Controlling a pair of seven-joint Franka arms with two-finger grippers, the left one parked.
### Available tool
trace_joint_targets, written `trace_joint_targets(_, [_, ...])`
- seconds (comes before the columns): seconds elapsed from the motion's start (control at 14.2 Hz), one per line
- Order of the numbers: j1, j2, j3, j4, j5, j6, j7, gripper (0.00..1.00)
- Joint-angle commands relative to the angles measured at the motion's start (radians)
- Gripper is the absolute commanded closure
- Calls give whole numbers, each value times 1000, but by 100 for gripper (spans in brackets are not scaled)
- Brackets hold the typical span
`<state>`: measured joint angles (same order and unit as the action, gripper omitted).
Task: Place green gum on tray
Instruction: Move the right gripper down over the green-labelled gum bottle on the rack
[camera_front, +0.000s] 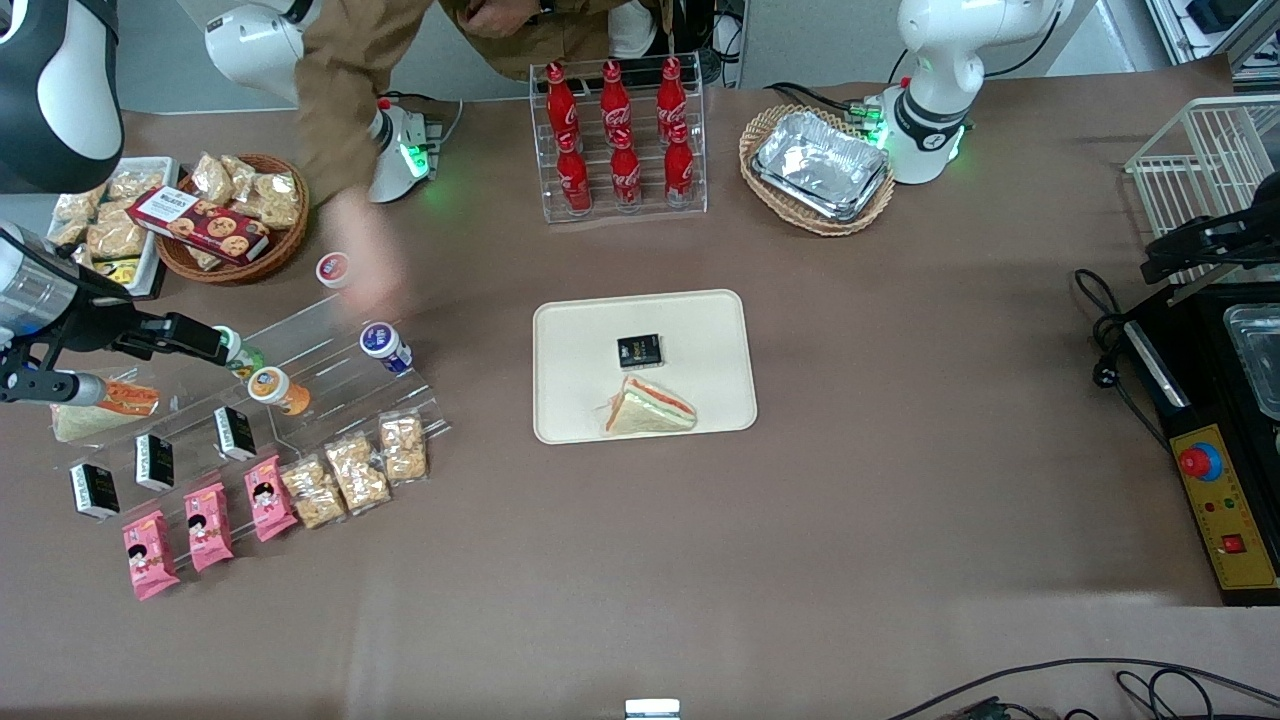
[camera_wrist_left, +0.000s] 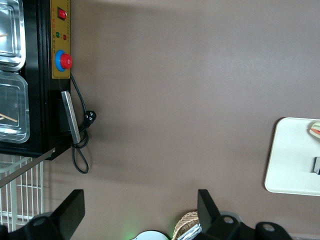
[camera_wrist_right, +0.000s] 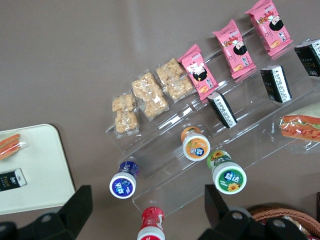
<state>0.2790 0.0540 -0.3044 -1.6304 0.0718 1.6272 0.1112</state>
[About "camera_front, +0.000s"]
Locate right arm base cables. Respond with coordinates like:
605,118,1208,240
378,92,467,169

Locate black white snack box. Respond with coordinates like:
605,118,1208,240
213,405,258,463
70,462,121,521
135,432,176,493

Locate clear acrylic bottle rack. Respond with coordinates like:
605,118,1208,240
528,52,709,224

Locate aluminium frame rack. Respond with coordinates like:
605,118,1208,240
1145,0,1280,83

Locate clear acrylic stepped stand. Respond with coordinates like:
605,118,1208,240
60,292,451,523

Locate black sealing machine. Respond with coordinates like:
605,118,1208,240
1123,283,1280,608

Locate yellow control panel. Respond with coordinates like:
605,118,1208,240
1170,425,1279,591

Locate looped black floor cable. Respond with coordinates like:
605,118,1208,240
1115,669,1219,720

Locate wrapped triangle sandwich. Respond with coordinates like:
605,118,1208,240
52,378,161,443
603,375,698,437

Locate white rectangular snack tray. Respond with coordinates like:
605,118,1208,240
45,156,179,301

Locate person hand with watch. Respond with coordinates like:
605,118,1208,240
464,0,547,40

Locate red cola bottle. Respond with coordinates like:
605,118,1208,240
545,62,580,141
557,130,593,214
657,57,689,136
664,122,695,201
600,60,633,141
610,128,643,208

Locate person torso brown jacket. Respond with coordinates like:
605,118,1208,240
438,0,673,83

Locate orange gum bottle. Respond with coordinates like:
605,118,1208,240
248,366,312,417

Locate blurred person hand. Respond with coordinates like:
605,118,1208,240
325,188,408,317

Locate beige plastic tray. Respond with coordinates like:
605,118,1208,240
532,289,758,445

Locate black power cable with plug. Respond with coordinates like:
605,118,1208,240
1074,268,1173,448

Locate white wire basket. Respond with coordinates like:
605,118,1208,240
1125,95,1280,303

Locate metal tray in machine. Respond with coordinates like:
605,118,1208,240
1222,304,1280,421

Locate brown wicker basket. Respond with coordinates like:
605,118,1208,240
155,153,311,288

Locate pink snack pack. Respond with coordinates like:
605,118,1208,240
244,455,299,543
122,510,182,601
183,482,236,573

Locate long black floor cable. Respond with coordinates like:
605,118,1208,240
888,657,1280,720

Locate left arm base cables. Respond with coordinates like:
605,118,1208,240
768,82,886,129

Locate blue gum bottle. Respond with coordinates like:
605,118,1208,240
360,322,413,376

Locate green gum bottle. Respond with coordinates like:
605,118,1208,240
214,326,267,380

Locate dark red cookie box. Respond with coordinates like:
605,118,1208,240
127,186,271,266

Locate clear bag of nut snacks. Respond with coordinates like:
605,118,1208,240
323,432,393,516
378,410,431,487
280,455,348,530

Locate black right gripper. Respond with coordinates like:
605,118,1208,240
0,255,229,401

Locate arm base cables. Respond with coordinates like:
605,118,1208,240
378,92,467,169
768,82,886,129

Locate light wicker basket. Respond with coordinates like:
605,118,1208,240
739,104,897,237

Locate aluminium foil tray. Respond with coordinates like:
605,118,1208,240
758,110,890,208
751,150,894,223

